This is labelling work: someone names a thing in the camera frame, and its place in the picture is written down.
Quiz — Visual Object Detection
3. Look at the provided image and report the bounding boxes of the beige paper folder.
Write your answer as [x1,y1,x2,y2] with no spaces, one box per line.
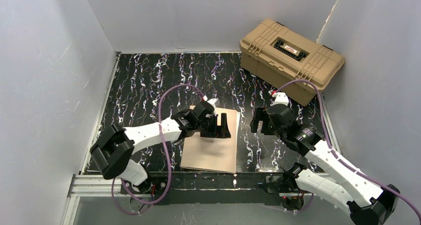
[180,108,240,174]

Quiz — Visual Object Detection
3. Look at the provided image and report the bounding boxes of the tan plastic toolbox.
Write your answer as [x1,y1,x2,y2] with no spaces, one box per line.
[239,19,345,92]

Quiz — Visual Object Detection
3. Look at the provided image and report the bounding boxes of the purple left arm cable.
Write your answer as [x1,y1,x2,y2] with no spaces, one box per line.
[111,83,208,216]

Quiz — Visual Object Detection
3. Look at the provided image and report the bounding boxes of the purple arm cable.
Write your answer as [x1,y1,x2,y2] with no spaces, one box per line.
[111,83,208,216]
[272,79,421,222]

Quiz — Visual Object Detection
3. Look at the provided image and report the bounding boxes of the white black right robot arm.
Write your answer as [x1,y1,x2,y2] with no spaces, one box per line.
[250,104,399,225]

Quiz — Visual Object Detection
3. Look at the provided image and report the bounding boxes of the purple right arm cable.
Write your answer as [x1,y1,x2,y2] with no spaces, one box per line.
[272,79,421,222]

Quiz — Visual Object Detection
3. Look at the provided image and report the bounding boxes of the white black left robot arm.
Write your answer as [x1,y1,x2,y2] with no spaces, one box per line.
[89,98,231,186]

